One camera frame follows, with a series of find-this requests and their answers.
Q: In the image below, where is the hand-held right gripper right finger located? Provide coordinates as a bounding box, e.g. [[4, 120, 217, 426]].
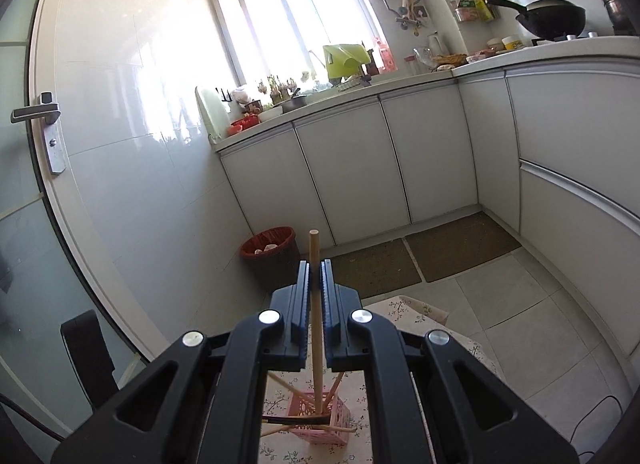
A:
[[321, 260, 581, 464]]

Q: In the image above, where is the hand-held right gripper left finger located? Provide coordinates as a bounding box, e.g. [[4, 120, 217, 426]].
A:
[[50, 260, 312, 464]]

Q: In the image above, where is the long wooden chopstick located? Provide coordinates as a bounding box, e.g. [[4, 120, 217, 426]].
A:
[[308, 229, 323, 417]]

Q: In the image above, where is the pink perforated utensil holder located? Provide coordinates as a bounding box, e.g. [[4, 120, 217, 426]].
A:
[[272, 390, 351, 447]]

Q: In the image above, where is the black chopstick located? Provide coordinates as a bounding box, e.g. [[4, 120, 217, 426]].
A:
[[260, 416, 326, 430]]

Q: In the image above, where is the brown floor mat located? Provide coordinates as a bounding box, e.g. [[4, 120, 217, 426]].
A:
[[320, 239, 423, 300], [404, 211, 522, 284]]

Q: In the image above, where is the red trash bin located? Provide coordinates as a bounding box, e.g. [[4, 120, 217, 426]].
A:
[[239, 226, 302, 295]]

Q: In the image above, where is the floral tablecloth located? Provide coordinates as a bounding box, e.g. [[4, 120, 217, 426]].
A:
[[257, 295, 496, 464]]

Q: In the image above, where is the white base cabinet with doors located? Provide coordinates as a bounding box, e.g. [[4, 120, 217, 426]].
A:
[[210, 69, 481, 247]]

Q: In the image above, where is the frosted glass door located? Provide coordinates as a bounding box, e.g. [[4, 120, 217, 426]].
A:
[[0, 0, 151, 445]]

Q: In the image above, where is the red plastic basket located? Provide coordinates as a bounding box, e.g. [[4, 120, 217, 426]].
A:
[[227, 114, 261, 138]]

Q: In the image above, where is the white cutting board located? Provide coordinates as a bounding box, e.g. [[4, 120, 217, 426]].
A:
[[195, 85, 226, 140]]

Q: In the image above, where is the green plastic container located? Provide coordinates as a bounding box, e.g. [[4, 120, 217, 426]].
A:
[[322, 43, 371, 81]]

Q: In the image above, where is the pink carton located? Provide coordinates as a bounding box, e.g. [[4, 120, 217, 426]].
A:
[[375, 36, 394, 73]]

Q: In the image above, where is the clear glass jug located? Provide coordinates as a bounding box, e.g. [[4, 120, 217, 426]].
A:
[[412, 46, 436, 75]]

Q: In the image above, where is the kitchen window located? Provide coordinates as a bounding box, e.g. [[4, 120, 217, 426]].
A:
[[207, 0, 386, 90]]

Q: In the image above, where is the white base cabinet with drawers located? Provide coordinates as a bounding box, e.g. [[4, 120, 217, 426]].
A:
[[452, 36, 640, 380]]

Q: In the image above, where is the black wok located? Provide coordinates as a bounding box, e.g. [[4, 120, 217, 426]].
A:
[[486, 0, 587, 42]]

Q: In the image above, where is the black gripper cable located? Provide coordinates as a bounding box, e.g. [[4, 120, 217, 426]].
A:
[[0, 391, 68, 442]]

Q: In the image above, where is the silver door handle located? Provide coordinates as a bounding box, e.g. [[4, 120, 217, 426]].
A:
[[11, 91, 67, 175]]

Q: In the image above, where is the black floor cable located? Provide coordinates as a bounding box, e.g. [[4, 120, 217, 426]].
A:
[[570, 394, 626, 464]]

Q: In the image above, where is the wall rack with bottles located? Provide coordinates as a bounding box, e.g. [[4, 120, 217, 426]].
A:
[[454, 0, 501, 24]]

